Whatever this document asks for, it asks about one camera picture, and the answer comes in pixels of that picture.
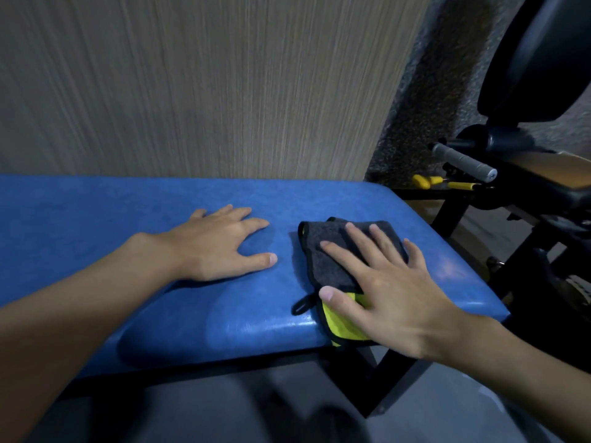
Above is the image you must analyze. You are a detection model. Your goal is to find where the person's right hand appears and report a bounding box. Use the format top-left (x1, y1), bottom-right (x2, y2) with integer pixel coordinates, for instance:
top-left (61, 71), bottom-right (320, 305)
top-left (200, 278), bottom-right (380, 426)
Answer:
top-left (318, 222), bottom-right (467, 363)

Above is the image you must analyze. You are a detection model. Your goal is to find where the person's left hand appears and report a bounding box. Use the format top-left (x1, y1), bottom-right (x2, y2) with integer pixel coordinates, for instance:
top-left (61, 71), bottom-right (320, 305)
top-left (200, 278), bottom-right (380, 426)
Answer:
top-left (134, 205), bottom-right (279, 283)

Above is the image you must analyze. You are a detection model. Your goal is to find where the grey and yellow cleaning cloth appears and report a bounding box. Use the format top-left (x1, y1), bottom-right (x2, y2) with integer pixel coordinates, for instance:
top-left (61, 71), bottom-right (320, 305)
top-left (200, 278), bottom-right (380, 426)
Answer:
top-left (291, 216), bottom-right (409, 348)

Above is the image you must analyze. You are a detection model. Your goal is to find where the blue padded bench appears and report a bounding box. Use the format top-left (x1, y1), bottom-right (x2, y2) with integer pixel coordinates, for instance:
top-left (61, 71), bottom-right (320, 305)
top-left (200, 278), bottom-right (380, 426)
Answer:
top-left (0, 174), bottom-right (511, 418)

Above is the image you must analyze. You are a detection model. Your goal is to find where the person's left forearm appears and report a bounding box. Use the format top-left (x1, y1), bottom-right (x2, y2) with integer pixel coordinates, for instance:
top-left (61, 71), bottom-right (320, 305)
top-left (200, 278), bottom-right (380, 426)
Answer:
top-left (0, 233), bottom-right (181, 443)

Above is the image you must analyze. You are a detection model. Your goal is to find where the black machine seat pad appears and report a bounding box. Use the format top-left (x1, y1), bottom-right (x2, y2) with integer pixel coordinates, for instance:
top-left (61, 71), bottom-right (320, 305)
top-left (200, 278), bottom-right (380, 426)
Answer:
top-left (498, 150), bottom-right (591, 208)

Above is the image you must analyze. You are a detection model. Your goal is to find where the black exercise machine frame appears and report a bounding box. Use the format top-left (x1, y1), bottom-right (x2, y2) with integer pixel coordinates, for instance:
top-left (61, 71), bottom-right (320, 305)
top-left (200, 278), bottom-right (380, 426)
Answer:
top-left (392, 124), bottom-right (591, 361)

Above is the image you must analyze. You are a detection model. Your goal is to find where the grey handle grip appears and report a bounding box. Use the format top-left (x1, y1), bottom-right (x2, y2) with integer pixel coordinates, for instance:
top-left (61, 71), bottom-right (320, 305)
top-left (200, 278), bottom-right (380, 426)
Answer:
top-left (432, 142), bottom-right (499, 183)

